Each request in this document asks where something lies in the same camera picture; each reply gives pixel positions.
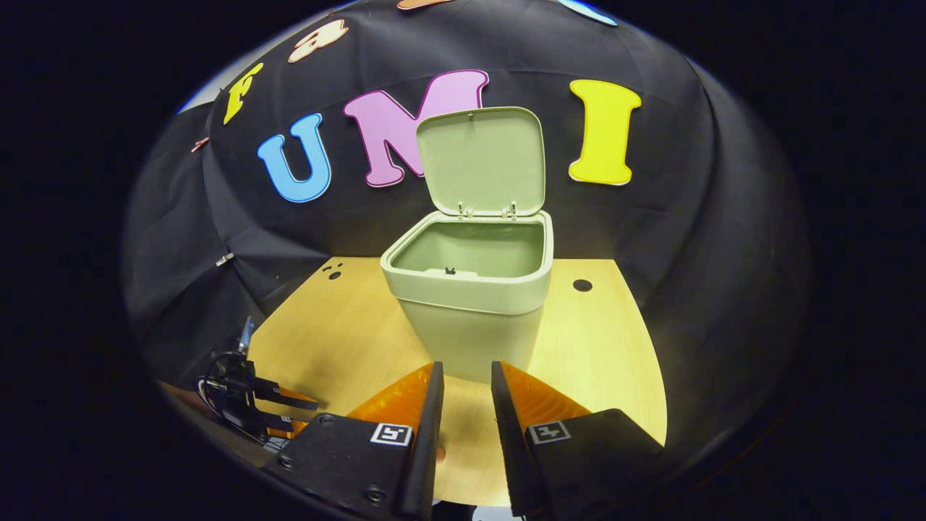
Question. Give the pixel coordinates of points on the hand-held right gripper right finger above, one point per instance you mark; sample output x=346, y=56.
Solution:
x=506, y=449

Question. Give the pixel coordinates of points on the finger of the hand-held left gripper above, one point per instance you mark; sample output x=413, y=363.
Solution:
x=282, y=394
x=278, y=427

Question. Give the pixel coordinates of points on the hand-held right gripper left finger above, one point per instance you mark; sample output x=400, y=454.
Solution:
x=427, y=449

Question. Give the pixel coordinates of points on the pale green desktop garbage bin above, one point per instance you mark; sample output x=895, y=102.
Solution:
x=470, y=325

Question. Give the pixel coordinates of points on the wooden desktop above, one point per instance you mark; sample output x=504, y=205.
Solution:
x=340, y=340

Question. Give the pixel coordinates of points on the small silver clip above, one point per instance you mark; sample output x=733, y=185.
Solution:
x=224, y=259

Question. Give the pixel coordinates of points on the black backdrop cloth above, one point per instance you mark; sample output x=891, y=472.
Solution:
x=687, y=239

